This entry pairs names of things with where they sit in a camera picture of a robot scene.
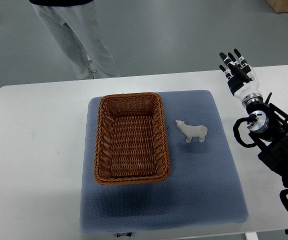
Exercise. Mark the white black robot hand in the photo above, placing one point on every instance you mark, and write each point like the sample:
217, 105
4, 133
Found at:
241, 78

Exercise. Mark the white bear figurine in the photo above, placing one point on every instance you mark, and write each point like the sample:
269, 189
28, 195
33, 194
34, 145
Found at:
192, 131

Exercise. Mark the brown wicker basket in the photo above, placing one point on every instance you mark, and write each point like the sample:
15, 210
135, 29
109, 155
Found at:
131, 144

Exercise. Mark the blue foam mat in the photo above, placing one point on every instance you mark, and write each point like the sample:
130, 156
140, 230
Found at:
203, 187

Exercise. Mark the wooden box corner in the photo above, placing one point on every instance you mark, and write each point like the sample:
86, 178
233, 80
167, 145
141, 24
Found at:
279, 6

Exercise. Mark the person in grey trousers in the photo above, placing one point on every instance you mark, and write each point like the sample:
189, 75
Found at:
74, 26

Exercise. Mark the black label tag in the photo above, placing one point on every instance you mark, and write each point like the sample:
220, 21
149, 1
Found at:
127, 234

